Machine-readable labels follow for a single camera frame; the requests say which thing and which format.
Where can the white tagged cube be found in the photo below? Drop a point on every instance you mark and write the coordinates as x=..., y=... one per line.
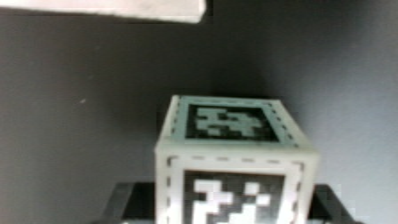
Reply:
x=235, y=163

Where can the translucent gripper left finger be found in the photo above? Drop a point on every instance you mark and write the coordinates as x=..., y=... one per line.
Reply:
x=119, y=208

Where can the white chair back part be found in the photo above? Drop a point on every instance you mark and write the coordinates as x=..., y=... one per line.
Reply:
x=165, y=10

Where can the translucent gripper right finger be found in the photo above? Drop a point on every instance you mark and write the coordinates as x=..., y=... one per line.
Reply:
x=334, y=212

